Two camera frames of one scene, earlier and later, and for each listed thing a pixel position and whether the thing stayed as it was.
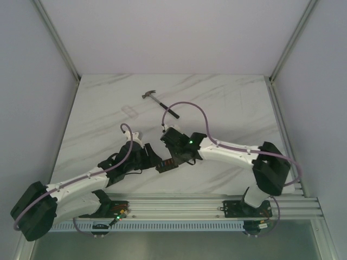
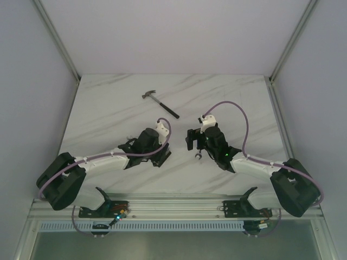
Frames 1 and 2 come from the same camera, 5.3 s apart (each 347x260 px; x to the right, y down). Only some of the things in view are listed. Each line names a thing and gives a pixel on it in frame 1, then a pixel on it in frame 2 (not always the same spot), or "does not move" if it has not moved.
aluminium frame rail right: [304, 17] does not move
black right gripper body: [175, 154] → [200, 138]
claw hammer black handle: [170, 111] does not move
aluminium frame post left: [42, 10] does not move
